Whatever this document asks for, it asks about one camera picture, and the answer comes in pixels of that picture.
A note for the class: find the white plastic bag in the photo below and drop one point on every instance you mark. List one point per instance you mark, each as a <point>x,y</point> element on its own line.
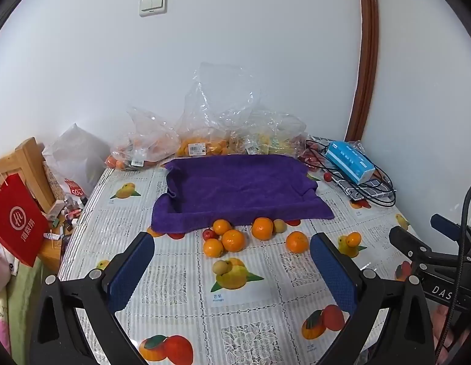
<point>77,152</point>

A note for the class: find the small red apple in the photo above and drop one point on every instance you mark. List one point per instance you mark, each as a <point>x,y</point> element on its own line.
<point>208,234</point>

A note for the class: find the wooden chair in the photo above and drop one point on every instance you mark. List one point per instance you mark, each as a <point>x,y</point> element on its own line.
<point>31,167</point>

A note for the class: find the small yellow fruit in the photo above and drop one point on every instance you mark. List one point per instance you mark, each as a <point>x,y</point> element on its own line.
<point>279,225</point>
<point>220,267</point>

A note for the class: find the blue tissue box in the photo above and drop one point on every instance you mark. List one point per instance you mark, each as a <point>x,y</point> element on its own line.
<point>349,161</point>

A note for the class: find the clear bag of oranges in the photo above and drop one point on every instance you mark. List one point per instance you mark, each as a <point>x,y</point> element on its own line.
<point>144,148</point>

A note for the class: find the green bed sheet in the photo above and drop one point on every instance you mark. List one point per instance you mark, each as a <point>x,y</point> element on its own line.
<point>24,311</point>

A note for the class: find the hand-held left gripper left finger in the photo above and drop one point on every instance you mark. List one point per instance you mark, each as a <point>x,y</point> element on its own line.
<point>130,270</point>

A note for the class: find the bag of cherry tomatoes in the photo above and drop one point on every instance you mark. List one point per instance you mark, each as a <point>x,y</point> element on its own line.
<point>309,156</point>

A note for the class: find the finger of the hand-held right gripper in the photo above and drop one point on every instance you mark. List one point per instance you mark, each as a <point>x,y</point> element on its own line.
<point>408,242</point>
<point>446,226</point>

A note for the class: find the person's right hand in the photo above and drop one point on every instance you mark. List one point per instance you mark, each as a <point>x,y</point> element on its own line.
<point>446,323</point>

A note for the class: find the clear bag of yellow fruit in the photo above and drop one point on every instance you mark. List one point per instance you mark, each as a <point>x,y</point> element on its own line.
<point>269,133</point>

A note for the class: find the cherry tomato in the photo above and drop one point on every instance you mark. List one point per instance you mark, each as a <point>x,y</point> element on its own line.
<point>327,176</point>

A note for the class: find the red white snack packet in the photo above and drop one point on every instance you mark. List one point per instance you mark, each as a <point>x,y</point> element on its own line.
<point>74,188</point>

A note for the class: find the red paper bag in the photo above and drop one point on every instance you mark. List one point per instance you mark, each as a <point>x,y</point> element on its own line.
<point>16,216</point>

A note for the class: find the brown wooden door frame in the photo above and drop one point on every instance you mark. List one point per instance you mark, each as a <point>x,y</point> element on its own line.
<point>366,45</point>

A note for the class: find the clear bag of kumquats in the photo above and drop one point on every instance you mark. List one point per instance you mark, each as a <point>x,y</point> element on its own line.
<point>216,121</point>

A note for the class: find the purple towel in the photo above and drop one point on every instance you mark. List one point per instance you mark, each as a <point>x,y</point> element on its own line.
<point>239,190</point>

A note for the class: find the white light switch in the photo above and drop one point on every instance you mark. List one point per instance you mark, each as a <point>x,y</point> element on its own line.
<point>153,3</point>

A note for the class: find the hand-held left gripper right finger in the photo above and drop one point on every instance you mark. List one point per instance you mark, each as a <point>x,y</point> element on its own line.
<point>334,273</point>

